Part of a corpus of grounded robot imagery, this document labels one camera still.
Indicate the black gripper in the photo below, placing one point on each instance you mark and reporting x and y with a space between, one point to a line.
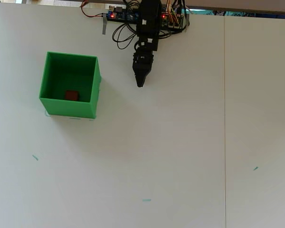
147 47

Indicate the red block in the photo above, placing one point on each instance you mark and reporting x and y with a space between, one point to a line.
72 95

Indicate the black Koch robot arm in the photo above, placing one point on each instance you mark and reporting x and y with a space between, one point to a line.
149 14

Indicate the green plastic bin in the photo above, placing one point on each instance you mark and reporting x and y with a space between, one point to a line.
69 109

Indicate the circuit board with blue parts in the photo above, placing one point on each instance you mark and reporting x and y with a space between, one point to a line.
123 16

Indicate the gray tape strip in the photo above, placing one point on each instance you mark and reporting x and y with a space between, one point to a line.
104 23

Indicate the teal patterned cloth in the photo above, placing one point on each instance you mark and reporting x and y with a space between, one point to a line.
240 14

